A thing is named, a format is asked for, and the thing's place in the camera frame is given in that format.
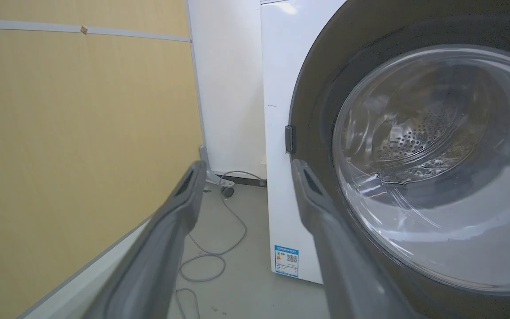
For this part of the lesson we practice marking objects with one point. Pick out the round washing machine door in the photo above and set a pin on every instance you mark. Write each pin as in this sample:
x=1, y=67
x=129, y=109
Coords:
x=427, y=155

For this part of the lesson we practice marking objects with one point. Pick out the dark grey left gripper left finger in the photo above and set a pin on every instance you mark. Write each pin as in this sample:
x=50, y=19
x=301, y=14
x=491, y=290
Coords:
x=148, y=261

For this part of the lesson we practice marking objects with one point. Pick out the blue energy label sticker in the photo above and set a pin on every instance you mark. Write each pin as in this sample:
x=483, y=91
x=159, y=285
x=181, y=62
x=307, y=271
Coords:
x=286, y=261

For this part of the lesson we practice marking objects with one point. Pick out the yellow partition panel grey frame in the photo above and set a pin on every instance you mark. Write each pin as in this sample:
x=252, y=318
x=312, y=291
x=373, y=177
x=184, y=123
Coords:
x=78, y=146

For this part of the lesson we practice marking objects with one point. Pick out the grey partition foot with caster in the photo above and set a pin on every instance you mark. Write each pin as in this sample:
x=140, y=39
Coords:
x=215, y=175

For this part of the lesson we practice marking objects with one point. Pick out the white washing machine body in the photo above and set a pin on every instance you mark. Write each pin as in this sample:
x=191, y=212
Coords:
x=283, y=133

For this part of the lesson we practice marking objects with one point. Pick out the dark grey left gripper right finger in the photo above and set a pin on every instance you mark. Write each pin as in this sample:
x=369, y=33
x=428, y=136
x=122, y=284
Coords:
x=348, y=266

